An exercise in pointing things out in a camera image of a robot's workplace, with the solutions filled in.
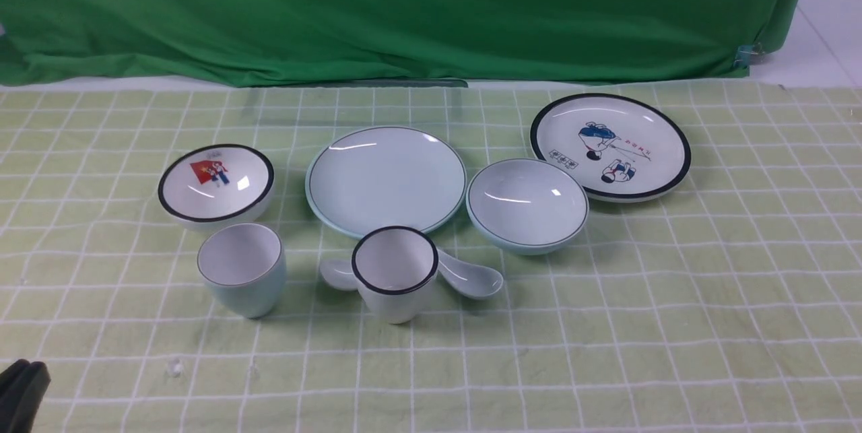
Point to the white illustrated plate black rim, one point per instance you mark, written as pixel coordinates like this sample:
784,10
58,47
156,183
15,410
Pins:
618,149

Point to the green checkered tablecloth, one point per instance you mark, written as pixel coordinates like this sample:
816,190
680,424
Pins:
732,304

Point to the white cup with black rim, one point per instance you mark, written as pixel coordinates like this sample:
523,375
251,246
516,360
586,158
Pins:
395,268

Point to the pale blue cup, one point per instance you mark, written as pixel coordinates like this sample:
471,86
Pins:
244,266

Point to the green backdrop cloth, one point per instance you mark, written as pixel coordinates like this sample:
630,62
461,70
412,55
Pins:
249,43

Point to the pale blue ceramic spoon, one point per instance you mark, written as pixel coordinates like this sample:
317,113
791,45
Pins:
472,281

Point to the white bowl with black rim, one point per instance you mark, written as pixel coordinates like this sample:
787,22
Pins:
217,186

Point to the clear clip on backdrop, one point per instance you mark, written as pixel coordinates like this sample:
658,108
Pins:
747,55

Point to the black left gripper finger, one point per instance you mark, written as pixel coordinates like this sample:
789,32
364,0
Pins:
23,386

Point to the pale blue plate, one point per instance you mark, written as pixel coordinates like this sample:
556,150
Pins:
385,176

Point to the pale blue bowl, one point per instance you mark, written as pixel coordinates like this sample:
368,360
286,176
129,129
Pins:
526,206

